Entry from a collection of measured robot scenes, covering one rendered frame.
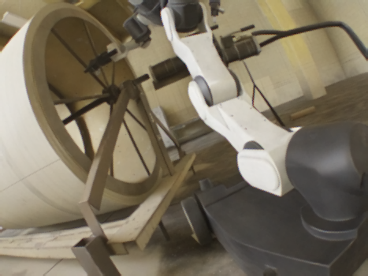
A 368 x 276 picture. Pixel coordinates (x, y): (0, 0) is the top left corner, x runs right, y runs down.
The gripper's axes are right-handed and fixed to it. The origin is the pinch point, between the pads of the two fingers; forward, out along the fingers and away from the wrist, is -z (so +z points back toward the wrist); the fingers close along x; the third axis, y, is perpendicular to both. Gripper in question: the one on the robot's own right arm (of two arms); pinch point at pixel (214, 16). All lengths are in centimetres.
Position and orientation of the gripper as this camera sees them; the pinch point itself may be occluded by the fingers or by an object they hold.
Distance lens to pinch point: 155.9
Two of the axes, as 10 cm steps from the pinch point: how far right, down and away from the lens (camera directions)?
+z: 0.5, -9.9, -1.0
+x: 1.6, -0.9, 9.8
